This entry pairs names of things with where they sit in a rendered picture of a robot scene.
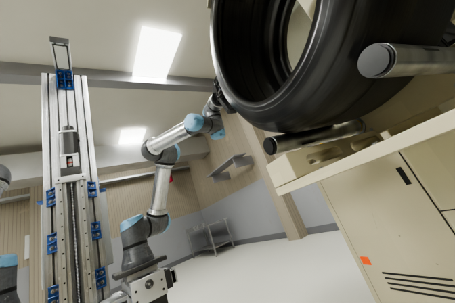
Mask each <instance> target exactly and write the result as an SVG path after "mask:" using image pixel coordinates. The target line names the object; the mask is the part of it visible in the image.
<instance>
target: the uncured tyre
mask: <svg viewBox="0 0 455 303"><path fill-rule="evenodd" d="M295 2H296V0H211V14H210V36H211V51H212V56H213V64H214V67H215V72H216V75H217V79H218V81H219V85H220V87H221V90H222V91H223V94H224V95H225V98H226V99H227V100H228V102H229V103H230V105H231V106H232V107H233V108H234V109H235V110H236V111H237V113H239V115H241V117H243V118H244V119H245V120H246V121H247V122H249V123H250V124H251V125H253V126H255V127H257V128H258V129H261V130H264V131H269V132H274V133H298V132H302V131H308V130H311V129H318V128H322V127H325V126H331V125H335V124H341V123H344V122H349V121H351V120H355V119H357V118H360V117H362V116H364V115H366V114H368V113H370V112H372V111H373V110H375V109H377V108H379V107H380V106H382V105H383V104H384V103H386V102H387V101H389V100H390V99H391V98H392V97H393V96H394V95H396V94H397V93H398V92H400V91H401V90H402V89H403V88H404V87H405V86H406V85H407V84H408V83H409V82H410V81H411V80H412V79H413V78H414V77H415V76H401V77H390V78H366V77H365V76H363V75H361V73H360V72H359V70H358V58H359V56H360V54H361V52H363V50H365V48H367V47H368V46H370V45H372V44H375V43H395V44H406V45H426V46H436V47H437V46H438V45H439V42H440V41H441V39H442V37H443V35H444V33H445V31H446V29H447V27H448V25H449V23H450V20H451V18H452V15H453V13H454V10H455V0H316V8H315V12H314V15H313V21H312V24H311V29H310V31H309V36H308V38H307V42H306V44H305V47H304V50H303V52H302V54H301V57H300V59H299V61H298V63H297V65H296V66H295V69H294V70H293V69H292V67H291V64H290V61H289V58H288V50H287V33H288V24H289V20H290V16H291V13H292V10H293V7H294V5H295Z"/></svg>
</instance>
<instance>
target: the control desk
mask: <svg viewBox="0 0 455 303"><path fill-rule="evenodd" d="M317 185H318V187H319V189H320V191H321V193H322V195H323V197H324V199H325V201H326V203H327V205H328V207H329V209H330V211H331V213H332V215H333V217H334V219H335V221H336V223H337V225H338V227H339V229H340V231H341V234H342V236H343V238H344V240H345V242H346V244H347V246H348V248H349V250H350V252H351V254H352V256H353V258H354V260H355V262H356V264H357V266H358V268H359V270H360V272H361V274H362V276H363V278H364V280H365V282H366V284H367V286H368V288H369V290H370V292H371V294H372V296H373V298H374V300H375V302H376V303H455V228H454V227H453V226H452V224H451V223H450V221H449V220H448V218H447V217H446V216H445V214H444V213H443V212H440V210H441V208H440V207H439V205H438V204H437V202H436V201H435V200H434V198H433V196H432V195H431V194H430V193H429V191H428V189H427V188H426V187H425V185H424V183H423V182H422V181H421V179H420V178H419V176H418V175H417V173H416V172H415V170H414V169H413V167H412V166H411V165H410V163H409V161H408V160H407V159H406V157H405V156H404V155H403V153H402V151H399V152H397V153H394V154H391V155H389V156H386V157H384V158H381V159H378V160H375V161H373V162H370V163H367V164H365V165H362V166H359V167H357V168H354V169H351V170H348V171H346V172H342V173H341V174H337V175H335V176H333V177H330V178H327V179H324V180H322V181H318V182H317ZM360 256H365V257H368V259H369V261H370V262H371V264H372V265H367V264H363V263H362V261H361V259H360Z"/></svg>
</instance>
